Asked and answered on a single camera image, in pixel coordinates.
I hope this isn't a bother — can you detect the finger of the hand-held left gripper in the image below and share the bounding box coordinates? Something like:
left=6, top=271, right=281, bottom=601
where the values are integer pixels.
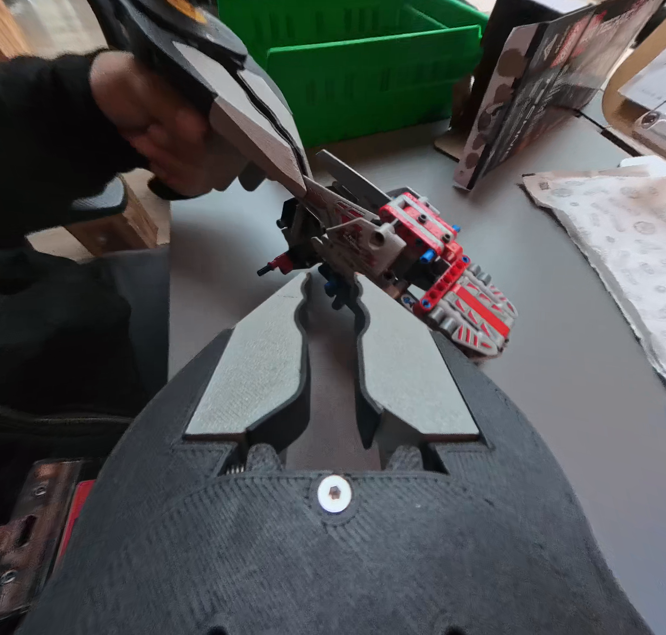
left=172, top=41, right=309, bottom=200
left=241, top=67, right=314, bottom=179

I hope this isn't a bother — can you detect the person's left forearm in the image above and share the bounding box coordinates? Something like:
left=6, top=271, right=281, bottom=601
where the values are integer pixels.
left=0, top=51, right=133, bottom=253

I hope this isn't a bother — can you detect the green plastic bin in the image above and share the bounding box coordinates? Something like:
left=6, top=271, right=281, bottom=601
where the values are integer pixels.
left=216, top=0, right=490, bottom=150

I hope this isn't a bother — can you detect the printed paper bag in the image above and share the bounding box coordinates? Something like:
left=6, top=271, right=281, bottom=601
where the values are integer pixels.
left=521, top=164, right=666, bottom=381

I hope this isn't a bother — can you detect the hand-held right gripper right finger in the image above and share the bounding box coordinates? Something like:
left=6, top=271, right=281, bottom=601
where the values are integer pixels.
left=355, top=275, right=480, bottom=451

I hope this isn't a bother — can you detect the instruction sheet on stand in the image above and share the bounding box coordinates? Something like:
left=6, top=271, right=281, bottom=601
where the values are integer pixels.
left=601, top=36, right=666, bottom=158

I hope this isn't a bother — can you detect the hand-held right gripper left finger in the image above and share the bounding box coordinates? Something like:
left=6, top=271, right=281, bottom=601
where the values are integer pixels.
left=183, top=272, right=313, bottom=455

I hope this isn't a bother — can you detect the red tag with metal clasp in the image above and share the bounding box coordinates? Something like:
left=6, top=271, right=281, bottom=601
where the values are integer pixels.
left=0, top=458, right=97, bottom=617

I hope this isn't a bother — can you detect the red grey lego vehicle model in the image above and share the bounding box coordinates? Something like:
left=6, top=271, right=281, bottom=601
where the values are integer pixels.
left=256, top=148, right=519, bottom=361

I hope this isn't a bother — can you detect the black lego set box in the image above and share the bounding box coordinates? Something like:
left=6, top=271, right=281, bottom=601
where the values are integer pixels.
left=452, top=0, right=666, bottom=192

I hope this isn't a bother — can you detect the person's left hand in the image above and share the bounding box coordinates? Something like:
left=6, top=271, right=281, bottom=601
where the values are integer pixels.
left=89, top=51, right=246, bottom=200

